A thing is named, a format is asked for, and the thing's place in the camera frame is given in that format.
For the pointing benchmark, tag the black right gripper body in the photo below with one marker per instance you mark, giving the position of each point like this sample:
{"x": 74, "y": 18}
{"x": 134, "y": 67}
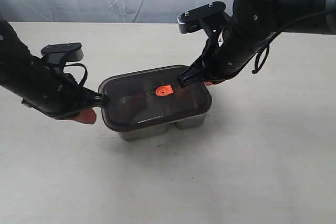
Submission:
{"x": 218, "y": 63}

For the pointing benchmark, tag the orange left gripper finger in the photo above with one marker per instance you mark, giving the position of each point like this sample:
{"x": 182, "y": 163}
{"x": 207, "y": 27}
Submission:
{"x": 87, "y": 116}

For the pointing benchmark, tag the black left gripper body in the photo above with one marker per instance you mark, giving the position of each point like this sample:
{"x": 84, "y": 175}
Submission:
{"x": 68, "y": 99}

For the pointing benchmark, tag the red toy sausage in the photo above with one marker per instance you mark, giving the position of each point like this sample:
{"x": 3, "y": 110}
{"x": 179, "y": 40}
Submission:
{"x": 136, "y": 103}

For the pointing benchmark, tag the dark lid with orange seal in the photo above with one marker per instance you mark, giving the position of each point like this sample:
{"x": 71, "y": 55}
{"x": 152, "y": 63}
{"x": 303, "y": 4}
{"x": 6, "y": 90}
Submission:
{"x": 155, "y": 98}

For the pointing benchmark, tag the stainless steel lunch box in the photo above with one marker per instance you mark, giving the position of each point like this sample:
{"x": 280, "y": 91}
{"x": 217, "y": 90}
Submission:
{"x": 157, "y": 119}

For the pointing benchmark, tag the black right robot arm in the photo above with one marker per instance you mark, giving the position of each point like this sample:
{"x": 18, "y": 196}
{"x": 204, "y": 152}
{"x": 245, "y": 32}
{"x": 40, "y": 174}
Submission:
{"x": 261, "y": 21}

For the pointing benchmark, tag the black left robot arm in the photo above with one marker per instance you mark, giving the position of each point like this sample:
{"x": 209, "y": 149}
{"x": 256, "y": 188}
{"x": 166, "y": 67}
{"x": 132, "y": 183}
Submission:
{"x": 41, "y": 83}

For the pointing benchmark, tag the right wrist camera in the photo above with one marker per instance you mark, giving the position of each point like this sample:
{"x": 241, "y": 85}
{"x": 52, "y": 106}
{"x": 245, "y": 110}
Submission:
{"x": 209, "y": 18}

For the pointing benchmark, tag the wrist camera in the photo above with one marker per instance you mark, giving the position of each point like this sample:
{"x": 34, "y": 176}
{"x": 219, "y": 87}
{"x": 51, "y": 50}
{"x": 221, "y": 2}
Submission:
{"x": 209, "y": 18}
{"x": 57, "y": 55}

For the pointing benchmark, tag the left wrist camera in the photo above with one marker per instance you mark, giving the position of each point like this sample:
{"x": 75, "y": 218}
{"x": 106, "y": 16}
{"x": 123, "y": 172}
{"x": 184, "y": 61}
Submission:
{"x": 57, "y": 55}

